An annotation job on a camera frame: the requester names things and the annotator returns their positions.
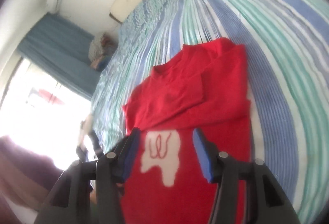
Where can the pile of clothes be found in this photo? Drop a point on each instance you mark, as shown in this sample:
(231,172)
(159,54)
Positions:
(99,50)

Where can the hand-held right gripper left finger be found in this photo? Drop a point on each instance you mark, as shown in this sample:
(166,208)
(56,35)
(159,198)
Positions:
(129,154)

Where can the bed with striped sheet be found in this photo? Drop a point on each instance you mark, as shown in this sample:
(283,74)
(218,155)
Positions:
(270,46)

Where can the dark purple cloth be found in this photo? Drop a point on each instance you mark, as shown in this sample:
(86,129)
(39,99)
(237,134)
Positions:
(23,162)

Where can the red sweater with white rabbit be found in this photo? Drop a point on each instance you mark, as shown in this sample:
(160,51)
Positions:
(185,90)

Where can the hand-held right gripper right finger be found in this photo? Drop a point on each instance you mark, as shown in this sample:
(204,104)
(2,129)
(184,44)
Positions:
(203,157)

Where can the red hanging garment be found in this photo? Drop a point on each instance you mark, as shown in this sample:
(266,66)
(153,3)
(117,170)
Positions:
(48,94)

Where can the blue curtain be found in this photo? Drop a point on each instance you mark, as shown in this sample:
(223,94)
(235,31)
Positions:
(59,51)

